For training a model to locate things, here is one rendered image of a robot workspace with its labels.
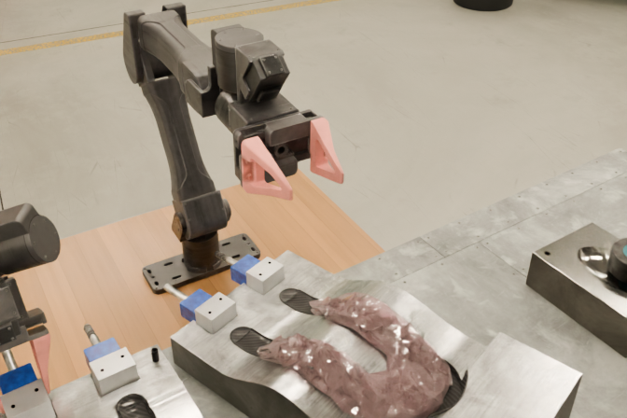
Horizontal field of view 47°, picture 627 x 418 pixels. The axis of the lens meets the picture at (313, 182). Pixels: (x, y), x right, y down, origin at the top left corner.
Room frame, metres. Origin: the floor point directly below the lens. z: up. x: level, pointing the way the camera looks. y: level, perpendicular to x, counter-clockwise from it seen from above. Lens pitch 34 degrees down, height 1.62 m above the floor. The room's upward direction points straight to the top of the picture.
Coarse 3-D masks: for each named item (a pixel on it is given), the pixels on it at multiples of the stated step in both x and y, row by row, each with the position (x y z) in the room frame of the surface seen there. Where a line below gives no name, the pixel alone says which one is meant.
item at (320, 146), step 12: (276, 120) 0.71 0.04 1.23; (288, 120) 0.71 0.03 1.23; (300, 120) 0.71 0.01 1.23; (312, 120) 0.71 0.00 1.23; (324, 120) 0.72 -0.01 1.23; (276, 132) 0.69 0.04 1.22; (288, 132) 0.70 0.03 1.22; (300, 132) 0.71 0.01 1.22; (312, 132) 0.71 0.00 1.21; (324, 132) 0.70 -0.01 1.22; (264, 144) 0.70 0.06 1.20; (276, 144) 0.69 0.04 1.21; (312, 144) 0.71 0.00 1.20; (324, 144) 0.68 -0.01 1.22; (312, 156) 0.71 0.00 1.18; (324, 156) 0.71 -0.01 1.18; (336, 156) 0.67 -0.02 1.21; (312, 168) 0.71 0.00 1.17; (324, 168) 0.69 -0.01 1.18; (336, 168) 0.66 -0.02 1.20; (336, 180) 0.66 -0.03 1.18
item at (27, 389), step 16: (16, 368) 0.63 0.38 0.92; (32, 368) 0.63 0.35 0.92; (0, 384) 0.60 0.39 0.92; (16, 384) 0.60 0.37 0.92; (32, 384) 0.59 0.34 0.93; (16, 400) 0.57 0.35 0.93; (32, 400) 0.57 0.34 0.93; (48, 400) 0.57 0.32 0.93; (16, 416) 0.55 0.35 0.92; (32, 416) 0.56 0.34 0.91; (48, 416) 0.57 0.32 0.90
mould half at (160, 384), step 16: (144, 352) 0.68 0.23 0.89; (160, 352) 0.68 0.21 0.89; (144, 368) 0.65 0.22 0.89; (160, 368) 0.65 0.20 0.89; (64, 384) 0.63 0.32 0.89; (80, 384) 0.63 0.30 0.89; (128, 384) 0.63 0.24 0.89; (144, 384) 0.63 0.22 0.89; (160, 384) 0.63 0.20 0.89; (176, 384) 0.63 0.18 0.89; (64, 400) 0.60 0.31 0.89; (80, 400) 0.60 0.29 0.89; (96, 400) 0.60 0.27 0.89; (112, 400) 0.60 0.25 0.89; (160, 400) 0.60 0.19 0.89; (176, 400) 0.60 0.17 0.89; (192, 400) 0.60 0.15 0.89; (0, 416) 0.58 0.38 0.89; (64, 416) 0.58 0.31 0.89; (80, 416) 0.58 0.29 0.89; (96, 416) 0.58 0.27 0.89; (112, 416) 0.58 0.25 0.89; (160, 416) 0.58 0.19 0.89; (176, 416) 0.58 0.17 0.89; (192, 416) 0.58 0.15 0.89
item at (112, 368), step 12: (96, 336) 0.71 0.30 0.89; (96, 348) 0.68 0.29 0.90; (108, 348) 0.68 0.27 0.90; (96, 360) 0.64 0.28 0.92; (108, 360) 0.64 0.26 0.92; (120, 360) 0.64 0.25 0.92; (132, 360) 0.64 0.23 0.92; (96, 372) 0.62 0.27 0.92; (108, 372) 0.62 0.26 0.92; (120, 372) 0.63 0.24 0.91; (132, 372) 0.63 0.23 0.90; (96, 384) 0.62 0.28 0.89; (108, 384) 0.62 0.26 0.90; (120, 384) 0.62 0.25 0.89
